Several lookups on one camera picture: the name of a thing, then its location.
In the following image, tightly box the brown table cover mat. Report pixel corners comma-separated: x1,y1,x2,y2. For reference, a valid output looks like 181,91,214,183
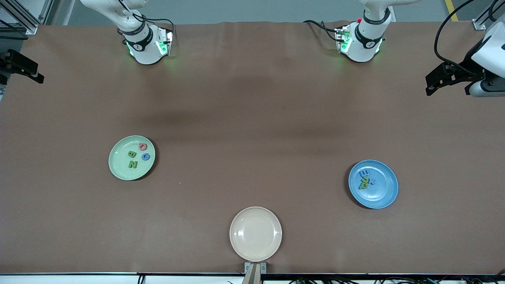
0,21,505,275

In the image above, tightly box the black right base cable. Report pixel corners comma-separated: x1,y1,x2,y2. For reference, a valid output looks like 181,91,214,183
148,18,176,45

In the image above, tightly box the black base cable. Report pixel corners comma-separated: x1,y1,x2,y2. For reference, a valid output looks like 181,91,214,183
303,19,340,42
148,18,176,45

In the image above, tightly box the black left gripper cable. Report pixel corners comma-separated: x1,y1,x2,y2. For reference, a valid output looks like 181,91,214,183
434,0,476,71

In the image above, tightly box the green plate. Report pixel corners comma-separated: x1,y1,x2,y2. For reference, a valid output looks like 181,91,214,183
108,135,156,181

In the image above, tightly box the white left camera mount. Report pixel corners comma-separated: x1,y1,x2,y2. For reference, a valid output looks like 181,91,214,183
471,21,505,78

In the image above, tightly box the blue plate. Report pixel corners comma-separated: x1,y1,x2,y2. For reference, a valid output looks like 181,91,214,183
348,159,399,209

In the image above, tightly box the white table edge rail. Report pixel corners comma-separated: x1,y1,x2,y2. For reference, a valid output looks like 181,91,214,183
0,272,505,284

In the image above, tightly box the metal camera stand bracket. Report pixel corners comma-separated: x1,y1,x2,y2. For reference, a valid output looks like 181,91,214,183
243,262,267,284

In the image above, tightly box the aluminium frame post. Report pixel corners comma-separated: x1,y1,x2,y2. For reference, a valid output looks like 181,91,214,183
0,0,54,35
471,0,505,30

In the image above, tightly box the beige plate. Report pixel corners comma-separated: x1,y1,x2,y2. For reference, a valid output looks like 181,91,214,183
229,206,282,262

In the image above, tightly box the black hanging cable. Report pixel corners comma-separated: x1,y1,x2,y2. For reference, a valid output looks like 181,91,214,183
487,0,505,22

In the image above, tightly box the black left base cable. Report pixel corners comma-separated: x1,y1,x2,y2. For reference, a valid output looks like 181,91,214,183
303,19,340,42

